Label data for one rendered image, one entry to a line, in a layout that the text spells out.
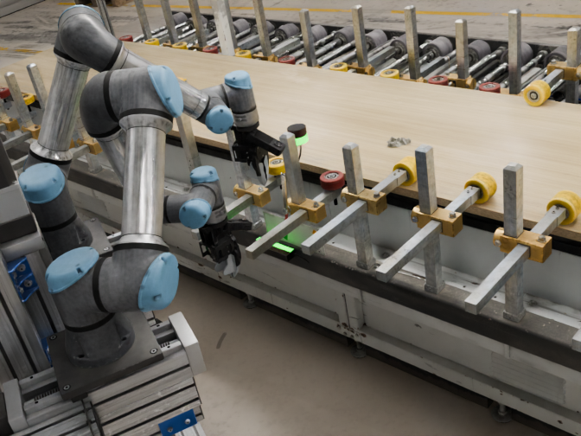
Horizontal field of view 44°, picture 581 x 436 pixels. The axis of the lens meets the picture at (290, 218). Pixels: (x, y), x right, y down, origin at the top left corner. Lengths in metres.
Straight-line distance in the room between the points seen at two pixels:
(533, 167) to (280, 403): 1.31
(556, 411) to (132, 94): 1.69
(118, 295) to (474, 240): 1.18
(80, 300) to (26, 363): 0.34
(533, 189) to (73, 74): 1.33
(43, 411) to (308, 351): 1.61
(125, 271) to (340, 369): 1.63
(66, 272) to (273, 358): 1.69
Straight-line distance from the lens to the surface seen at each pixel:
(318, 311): 3.01
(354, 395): 2.87
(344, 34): 3.99
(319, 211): 2.30
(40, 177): 2.00
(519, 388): 2.63
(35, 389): 1.75
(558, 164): 2.37
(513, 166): 1.80
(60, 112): 2.05
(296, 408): 2.86
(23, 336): 1.79
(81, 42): 1.88
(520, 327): 2.04
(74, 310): 1.56
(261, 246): 2.19
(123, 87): 1.62
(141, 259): 1.49
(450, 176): 2.33
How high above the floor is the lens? 2.03
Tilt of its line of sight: 31 degrees down
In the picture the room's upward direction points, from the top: 11 degrees counter-clockwise
